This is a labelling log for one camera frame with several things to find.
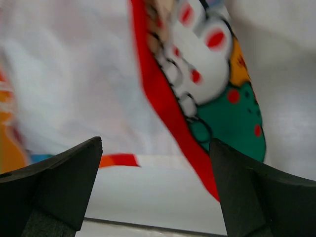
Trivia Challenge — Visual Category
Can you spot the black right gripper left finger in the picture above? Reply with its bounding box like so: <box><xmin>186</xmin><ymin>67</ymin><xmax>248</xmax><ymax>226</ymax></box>
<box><xmin>0</xmin><ymin>137</ymin><xmax>102</xmax><ymax>237</ymax></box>

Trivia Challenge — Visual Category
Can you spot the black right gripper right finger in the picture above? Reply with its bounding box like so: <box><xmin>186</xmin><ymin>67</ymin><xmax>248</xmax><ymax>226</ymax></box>
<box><xmin>210</xmin><ymin>139</ymin><xmax>316</xmax><ymax>237</ymax></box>

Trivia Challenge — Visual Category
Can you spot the rainbow red kids jacket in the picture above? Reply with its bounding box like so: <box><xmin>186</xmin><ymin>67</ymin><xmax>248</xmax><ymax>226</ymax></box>
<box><xmin>0</xmin><ymin>0</ymin><xmax>316</xmax><ymax>198</ymax></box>

